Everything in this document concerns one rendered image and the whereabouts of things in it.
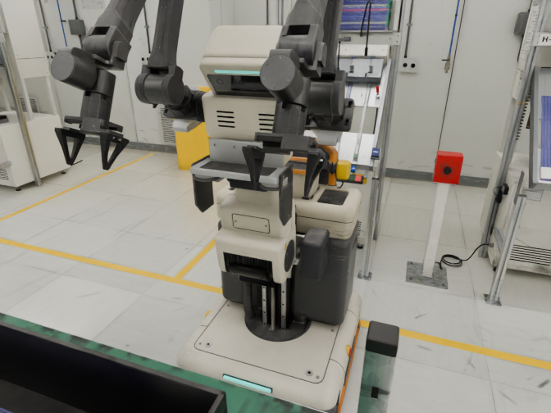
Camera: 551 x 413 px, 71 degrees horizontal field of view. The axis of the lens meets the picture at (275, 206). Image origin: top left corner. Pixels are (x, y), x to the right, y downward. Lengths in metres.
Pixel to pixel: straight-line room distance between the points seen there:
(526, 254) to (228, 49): 2.20
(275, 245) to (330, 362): 0.56
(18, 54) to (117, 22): 3.45
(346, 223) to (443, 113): 2.82
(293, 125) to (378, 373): 0.42
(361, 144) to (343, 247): 0.93
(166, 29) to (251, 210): 0.53
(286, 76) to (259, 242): 0.64
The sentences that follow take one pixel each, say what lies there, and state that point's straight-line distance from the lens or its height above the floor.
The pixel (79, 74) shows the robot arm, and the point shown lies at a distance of 0.86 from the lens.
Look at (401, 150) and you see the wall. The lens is 4.14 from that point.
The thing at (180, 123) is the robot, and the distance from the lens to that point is 1.18.
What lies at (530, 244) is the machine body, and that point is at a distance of 2.71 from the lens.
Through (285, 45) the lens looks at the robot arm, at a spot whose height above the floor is 1.35.
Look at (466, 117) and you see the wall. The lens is 4.09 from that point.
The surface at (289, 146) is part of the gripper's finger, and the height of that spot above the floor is 1.19.
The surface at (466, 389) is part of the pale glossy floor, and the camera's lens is 1.97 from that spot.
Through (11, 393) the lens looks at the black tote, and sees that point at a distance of 0.62.
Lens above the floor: 1.36
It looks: 24 degrees down
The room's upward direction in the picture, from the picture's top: straight up
